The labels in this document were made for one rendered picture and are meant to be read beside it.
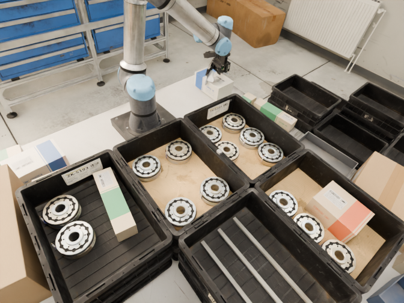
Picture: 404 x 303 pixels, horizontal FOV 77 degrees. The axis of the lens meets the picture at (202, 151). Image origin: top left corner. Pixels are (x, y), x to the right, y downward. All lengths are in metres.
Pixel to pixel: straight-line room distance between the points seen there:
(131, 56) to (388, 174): 1.15
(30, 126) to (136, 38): 1.65
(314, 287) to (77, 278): 0.67
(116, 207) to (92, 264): 0.17
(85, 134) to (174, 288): 0.80
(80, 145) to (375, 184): 1.24
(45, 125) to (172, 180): 1.79
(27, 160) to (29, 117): 1.53
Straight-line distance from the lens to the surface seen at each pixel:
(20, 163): 1.19
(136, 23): 1.14
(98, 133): 1.32
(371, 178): 1.18
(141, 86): 1.11
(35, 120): 2.65
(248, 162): 1.03
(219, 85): 1.44
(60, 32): 2.52
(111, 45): 2.78
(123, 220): 0.81
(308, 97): 2.13
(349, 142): 2.08
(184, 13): 1.06
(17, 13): 2.45
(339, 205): 0.96
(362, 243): 1.03
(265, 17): 3.61
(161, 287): 0.93
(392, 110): 2.40
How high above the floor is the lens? 1.61
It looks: 49 degrees down
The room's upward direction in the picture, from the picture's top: 7 degrees clockwise
